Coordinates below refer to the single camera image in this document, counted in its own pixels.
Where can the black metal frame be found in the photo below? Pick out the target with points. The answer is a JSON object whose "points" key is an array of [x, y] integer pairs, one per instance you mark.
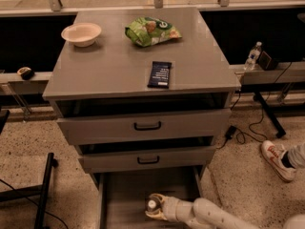
{"points": [[41, 190]]}

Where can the tape measure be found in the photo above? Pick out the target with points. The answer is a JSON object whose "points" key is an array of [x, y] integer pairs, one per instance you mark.
{"points": [[26, 73]]}

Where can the dark blue snack bar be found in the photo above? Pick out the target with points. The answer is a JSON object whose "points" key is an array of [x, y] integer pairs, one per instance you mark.
{"points": [[160, 75]]}

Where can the green chip bag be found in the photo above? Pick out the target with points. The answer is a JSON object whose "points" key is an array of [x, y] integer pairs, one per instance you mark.
{"points": [[149, 31]]}

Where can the small black box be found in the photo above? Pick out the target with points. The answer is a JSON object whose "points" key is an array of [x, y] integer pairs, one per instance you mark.
{"points": [[266, 62]]}

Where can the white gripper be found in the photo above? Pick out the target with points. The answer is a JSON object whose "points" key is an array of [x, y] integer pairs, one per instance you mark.
{"points": [[172, 208]]}

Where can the grey drawer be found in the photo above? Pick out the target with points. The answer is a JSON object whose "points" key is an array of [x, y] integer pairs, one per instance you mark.
{"points": [[146, 159], [123, 196], [140, 127]]}

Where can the grey middle drawer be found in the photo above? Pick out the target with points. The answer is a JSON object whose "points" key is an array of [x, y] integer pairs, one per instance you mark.
{"points": [[146, 159]]}

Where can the small water bottle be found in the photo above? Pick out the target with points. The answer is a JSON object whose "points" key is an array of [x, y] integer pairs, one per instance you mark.
{"points": [[253, 56]]}

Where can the grey top drawer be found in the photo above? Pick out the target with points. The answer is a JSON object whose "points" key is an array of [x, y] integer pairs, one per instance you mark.
{"points": [[140, 127]]}

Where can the grey trouser leg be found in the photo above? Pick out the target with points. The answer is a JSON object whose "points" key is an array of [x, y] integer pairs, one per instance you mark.
{"points": [[296, 156]]}

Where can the white paper bowl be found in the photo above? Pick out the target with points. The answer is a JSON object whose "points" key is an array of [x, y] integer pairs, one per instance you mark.
{"points": [[81, 34]]}

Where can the grey bottom drawer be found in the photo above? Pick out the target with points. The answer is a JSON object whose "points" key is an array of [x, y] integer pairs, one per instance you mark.
{"points": [[123, 196]]}

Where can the black power adapter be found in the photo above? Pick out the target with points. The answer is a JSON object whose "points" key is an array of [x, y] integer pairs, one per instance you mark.
{"points": [[230, 132]]}

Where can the white red sneaker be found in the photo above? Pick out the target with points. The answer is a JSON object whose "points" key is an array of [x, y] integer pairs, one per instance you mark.
{"points": [[273, 154]]}

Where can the clear tea plastic bottle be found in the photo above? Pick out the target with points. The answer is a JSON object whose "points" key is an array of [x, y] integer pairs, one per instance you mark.
{"points": [[153, 205]]}

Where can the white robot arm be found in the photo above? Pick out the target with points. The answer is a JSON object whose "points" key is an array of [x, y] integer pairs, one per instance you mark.
{"points": [[200, 214]]}

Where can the grey drawer cabinet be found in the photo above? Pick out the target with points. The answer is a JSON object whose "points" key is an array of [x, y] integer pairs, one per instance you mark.
{"points": [[111, 76]]}

